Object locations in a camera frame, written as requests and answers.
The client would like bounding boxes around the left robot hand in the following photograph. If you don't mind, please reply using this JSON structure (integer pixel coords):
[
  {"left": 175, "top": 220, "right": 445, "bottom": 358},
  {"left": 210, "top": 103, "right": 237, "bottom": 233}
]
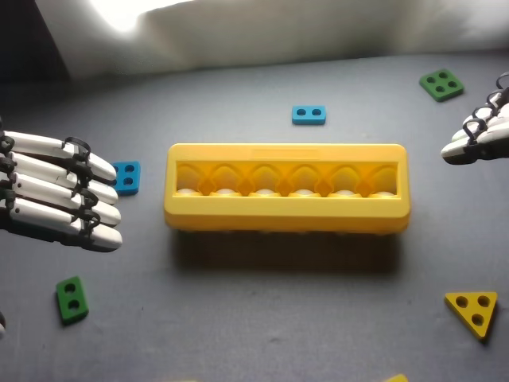
[{"left": 0, "top": 115, "right": 124, "bottom": 254}]

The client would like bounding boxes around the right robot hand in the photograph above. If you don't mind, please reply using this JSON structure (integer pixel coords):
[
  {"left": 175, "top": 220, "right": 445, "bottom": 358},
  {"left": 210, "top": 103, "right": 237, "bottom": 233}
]
[{"left": 440, "top": 71, "right": 509, "bottom": 166}]

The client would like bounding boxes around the yellow plastic egg carton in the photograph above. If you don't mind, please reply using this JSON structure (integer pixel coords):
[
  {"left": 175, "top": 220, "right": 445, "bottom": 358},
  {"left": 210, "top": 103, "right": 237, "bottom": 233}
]
[{"left": 163, "top": 142, "right": 412, "bottom": 236}]

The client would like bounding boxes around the green square four-hole block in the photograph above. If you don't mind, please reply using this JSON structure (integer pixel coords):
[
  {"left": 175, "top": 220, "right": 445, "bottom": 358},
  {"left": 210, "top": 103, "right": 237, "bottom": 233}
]
[{"left": 418, "top": 68, "right": 465, "bottom": 103}]

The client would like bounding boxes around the blue square four-hole block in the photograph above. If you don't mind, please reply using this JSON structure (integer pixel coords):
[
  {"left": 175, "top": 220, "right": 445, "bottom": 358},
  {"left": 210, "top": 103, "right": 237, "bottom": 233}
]
[{"left": 111, "top": 160, "right": 142, "bottom": 197}]

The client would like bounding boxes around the green two-hole block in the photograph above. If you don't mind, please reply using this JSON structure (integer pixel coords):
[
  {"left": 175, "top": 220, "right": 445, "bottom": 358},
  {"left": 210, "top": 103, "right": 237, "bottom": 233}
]
[{"left": 55, "top": 275, "right": 90, "bottom": 326}]

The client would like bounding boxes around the yellow triangle three-hole block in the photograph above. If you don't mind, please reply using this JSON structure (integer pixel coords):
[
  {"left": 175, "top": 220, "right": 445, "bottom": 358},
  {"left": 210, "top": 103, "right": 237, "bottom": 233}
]
[{"left": 444, "top": 291, "right": 499, "bottom": 342}]

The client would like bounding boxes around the blue two-hole block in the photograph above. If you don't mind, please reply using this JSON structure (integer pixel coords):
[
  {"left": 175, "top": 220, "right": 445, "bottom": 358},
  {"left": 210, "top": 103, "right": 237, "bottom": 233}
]
[{"left": 291, "top": 105, "right": 327, "bottom": 127}]

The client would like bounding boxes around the white sheet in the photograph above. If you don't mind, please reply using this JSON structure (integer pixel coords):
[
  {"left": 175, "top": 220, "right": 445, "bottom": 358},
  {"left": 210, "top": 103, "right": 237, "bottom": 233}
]
[{"left": 35, "top": 0, "right": 509, "bottom": 79}]

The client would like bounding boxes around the grey table cloth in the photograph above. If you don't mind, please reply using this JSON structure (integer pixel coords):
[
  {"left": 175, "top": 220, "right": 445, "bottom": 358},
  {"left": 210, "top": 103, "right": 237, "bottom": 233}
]
[{"left": 0, "top": 51, "right": 509, "bottom": 382}]

